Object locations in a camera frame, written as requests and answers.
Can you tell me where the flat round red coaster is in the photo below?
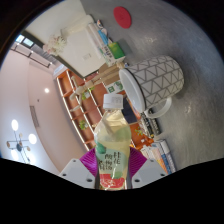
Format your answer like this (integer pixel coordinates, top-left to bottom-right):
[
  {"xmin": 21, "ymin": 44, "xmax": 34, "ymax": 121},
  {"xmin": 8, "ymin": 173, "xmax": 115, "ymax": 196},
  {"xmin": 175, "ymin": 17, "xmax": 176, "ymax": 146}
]
[{"xmin": 113, "ymin": 6, "xmax": 133, "ymax": 29}]

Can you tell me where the stack of white packs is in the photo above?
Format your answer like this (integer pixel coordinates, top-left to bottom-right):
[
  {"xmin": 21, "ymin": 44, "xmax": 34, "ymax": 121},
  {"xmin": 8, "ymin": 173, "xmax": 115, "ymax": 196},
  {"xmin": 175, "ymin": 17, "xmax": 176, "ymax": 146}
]
[{"xmin": 87, "ymin": 22, "xmax": 109, "ymax": 51}]

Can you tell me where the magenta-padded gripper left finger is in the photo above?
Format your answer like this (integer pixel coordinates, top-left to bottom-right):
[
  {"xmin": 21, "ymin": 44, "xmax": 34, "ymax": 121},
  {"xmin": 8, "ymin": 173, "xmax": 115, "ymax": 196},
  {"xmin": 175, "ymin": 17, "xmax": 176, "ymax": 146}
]
[{"xmin": 59, "ymin": 148, "xmax": 99, "ymax": 189}]

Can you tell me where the window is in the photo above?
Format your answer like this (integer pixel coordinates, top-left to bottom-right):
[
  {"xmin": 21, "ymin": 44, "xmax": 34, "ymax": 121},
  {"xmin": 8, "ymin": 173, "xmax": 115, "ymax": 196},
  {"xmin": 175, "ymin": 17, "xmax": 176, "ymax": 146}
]
[{"xmin": 14, "ymin": 33, "xmax": 34, "ymax": 48}]

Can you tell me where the black multi-bulb ceiling lamp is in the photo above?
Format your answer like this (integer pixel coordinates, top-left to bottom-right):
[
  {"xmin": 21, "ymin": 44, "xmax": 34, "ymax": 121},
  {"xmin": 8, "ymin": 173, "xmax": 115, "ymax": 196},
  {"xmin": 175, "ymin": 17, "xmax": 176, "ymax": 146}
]
[{"xmin": 5, "ymin": 119, "xmax": 38, "ymax": 161}]

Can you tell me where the small green white box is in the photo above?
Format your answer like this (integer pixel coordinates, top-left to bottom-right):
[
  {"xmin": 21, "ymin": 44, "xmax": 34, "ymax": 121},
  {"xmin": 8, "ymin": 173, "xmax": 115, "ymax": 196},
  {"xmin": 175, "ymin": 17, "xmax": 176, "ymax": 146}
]
[{"xmin": 99, "ymin": 41, "xmax": 127, "ymax": 67}]

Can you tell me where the white mug grey triangle pattern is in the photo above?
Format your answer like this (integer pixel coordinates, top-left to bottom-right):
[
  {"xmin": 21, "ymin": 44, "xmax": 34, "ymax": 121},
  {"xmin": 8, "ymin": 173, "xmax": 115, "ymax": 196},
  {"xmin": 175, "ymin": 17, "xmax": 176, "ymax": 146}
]
[{"xmin": 118, "ymin": 55, "xmax": 185, "ymax": 120}]

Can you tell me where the clear drink bottle white cap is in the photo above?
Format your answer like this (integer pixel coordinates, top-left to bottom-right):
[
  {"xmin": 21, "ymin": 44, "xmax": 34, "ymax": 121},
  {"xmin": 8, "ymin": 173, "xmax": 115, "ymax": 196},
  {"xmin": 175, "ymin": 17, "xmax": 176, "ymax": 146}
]
[{"xmin": 93, "ymin": 93, "xmax": 132, "ymax": 191}]

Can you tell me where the ceiling air vent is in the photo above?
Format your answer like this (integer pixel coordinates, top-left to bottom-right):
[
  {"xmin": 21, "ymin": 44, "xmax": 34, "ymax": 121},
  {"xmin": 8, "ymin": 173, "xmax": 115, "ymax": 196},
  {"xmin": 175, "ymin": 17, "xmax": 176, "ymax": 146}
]
[{"xmin": 29, "ymin": 105, "xmax": 40, "ymax": 128}]

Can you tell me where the white wall socket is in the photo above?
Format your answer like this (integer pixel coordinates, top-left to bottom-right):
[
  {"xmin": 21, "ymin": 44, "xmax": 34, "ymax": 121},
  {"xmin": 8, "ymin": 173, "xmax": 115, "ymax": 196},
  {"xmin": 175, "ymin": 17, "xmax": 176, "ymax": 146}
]
[{"xmin": 81, "ymin": 52, "xmax": 93, "ymax": 62}]

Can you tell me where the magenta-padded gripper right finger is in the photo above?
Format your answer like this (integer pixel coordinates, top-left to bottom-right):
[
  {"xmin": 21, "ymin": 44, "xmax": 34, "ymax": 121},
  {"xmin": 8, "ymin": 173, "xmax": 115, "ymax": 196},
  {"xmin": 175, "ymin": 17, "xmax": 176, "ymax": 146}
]
[{"xmin": 128, "ymin": 146, "xmax": 167, "ymax": 189}]

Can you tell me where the black track light rail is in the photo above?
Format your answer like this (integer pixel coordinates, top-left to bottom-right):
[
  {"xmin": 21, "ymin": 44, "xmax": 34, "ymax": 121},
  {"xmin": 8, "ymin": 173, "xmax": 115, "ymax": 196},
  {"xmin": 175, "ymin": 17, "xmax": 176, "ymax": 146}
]
[{"xmin": 9, "ymin": 41, "xmax": 53, "ymax": 68}]

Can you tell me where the wooden shelf unit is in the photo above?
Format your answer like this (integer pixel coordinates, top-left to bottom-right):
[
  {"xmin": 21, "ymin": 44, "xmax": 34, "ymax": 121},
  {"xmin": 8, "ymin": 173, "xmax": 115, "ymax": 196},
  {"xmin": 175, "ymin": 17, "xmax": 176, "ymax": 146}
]
[{"xmin": 54, "ymin": 64, "xmax": 158, "ymax": 151}]

